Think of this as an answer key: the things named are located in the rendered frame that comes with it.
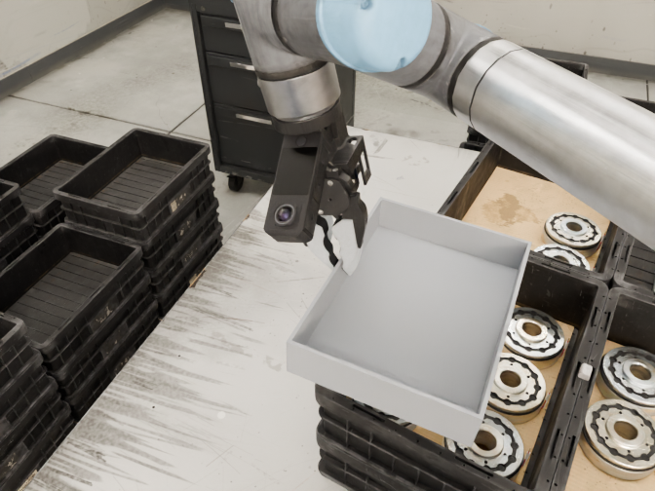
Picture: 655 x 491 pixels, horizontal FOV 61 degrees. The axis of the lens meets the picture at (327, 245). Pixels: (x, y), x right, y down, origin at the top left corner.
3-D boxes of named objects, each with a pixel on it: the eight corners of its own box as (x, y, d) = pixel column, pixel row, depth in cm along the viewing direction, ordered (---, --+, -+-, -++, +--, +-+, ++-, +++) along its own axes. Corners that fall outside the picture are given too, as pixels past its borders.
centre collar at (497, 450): (499, 465, 72) (500, 463, 71) (461, 451, 73) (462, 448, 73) (506, 433, 75) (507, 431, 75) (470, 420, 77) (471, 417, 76)
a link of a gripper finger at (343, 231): (382, 249, 70) (366, 187, 65) (369, 282, 66) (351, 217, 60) (359, 249, 71) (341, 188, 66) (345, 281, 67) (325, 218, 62)
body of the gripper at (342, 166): (374, 179, 66) (355, 82, 59) (354, 223, 59) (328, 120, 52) (315, 180, 69) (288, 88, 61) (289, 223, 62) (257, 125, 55)
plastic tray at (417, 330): (471, 447, 54) (482, 420, 51) (287, 370, 60) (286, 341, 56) (520, 271, 73) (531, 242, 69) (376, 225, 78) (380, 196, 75)
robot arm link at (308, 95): (317, 77, 50) (238, 85, 53) (328, 124, 52) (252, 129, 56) (342, 46, 55) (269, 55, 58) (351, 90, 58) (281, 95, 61)
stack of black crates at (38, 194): (69, 290, 194) (36, 213, 171) (3, 269, 202) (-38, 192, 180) (139, 223, 222) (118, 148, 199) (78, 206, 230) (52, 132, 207)
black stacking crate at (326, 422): (517, 550, 69) (540, 509, 61) (312, 437, 80) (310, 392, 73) (586, 333, 94) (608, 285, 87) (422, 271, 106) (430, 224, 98)
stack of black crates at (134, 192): (168, 323, 183) (136, 215, 153) (93, 298, 191) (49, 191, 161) (228, 247, 211) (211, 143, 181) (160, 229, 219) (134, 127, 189)
